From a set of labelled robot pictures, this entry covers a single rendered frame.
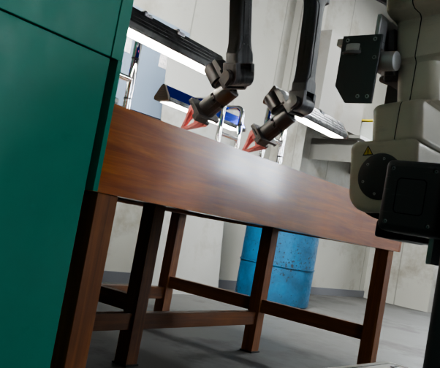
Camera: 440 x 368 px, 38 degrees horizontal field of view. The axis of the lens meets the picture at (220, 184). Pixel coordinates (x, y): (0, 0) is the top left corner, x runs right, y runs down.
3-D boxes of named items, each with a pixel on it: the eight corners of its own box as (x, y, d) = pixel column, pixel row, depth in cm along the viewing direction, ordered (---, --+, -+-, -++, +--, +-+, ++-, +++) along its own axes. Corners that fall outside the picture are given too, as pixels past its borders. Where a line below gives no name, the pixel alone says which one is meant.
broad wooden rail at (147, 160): (398, 252, 272) (405, 209, 273) (83, 189, 126) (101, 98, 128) (372, 247, 279) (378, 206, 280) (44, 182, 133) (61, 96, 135)
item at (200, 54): (227, 77, 209) (231, 55, 210) (87, 5, 159) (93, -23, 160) (208, 77, 214) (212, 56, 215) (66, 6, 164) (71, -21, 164)
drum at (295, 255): (261, 294, 586) (279, 193, 592) (322, 309, 544) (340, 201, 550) (218, 291, 539) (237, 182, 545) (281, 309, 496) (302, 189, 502)
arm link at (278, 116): (291, 116, 197) (300, 121, 201) (282, 100, 200) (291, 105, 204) (275, 130, 199) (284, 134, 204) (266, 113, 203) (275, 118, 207)
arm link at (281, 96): (299, 101, 193) (314, 106, 199) (283, 73, 198) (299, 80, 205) (271, 125, 199) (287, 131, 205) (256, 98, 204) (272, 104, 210)
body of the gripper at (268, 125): (248, 125, 203) (266, 112, 200) (264, 133, 211) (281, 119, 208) (257, 142, 200) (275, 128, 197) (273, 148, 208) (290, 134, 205)
